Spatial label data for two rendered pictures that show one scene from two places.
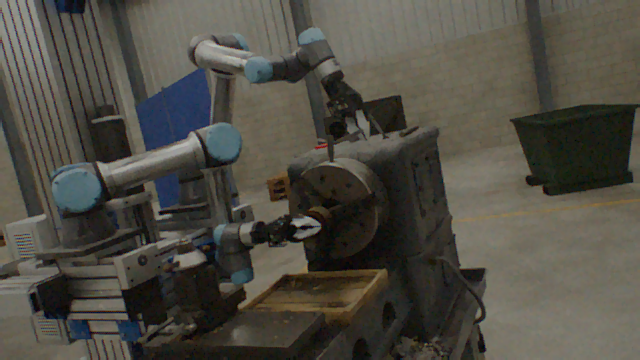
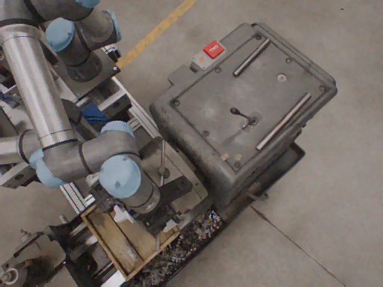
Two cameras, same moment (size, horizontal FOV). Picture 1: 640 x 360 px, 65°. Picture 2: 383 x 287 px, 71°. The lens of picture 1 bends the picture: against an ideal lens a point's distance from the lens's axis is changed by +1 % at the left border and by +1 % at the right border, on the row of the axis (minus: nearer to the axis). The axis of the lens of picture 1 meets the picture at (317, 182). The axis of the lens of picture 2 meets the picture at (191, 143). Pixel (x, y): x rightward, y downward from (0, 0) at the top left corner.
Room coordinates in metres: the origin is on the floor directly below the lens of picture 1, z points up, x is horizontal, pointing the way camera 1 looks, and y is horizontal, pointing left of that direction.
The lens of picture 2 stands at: (1.49, -0.28, 2.13)
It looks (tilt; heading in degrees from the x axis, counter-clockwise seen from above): 71 degrees down; 32
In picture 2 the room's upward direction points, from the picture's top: 11 degrees counter-clockwise
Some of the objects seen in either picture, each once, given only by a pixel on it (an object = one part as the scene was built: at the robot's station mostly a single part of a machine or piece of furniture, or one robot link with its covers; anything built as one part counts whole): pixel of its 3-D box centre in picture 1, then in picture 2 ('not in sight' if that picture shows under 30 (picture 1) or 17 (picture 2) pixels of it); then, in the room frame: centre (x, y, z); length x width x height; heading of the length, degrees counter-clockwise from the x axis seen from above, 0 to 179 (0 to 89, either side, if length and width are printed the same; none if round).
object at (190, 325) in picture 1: (209, 311); (43, 265); (1.14, 0.31, 0.99); 0.20 x 0.10 x 0.05; 152
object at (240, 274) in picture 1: (238, 264); not in sight; (1.58, 0.30, 0.98); 0.11 x 0.08 x 0.11; 24
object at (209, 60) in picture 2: not in sight; (209, 58); (2.12, -0.05, 1.23); 0.13 x 0.08 x 0.05; 152
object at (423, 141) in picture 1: (373, 188); (237, 114); (2.00, -0.22, 1.06); 0.59 x 0.48 x 0.39; 152
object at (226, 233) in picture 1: (233, 236); not in sight; (1.56, 0.30, 1.07); 0.11 x 0.08 x 0.09; 62
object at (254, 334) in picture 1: (227, 336); (51, 282); (1.08, 0.27, 0.95); 0.43 x 0.17 x 0.05; 62
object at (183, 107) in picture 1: (180, 159); not in sight; (8.14, 2.10, 1.18); 4.12 x 0.80 x 2.35; 31
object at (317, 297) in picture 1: (313, 295); (130, 223); (1.40, 0.08, 0.89); 0.36 x 0.30 x 0.04; 62
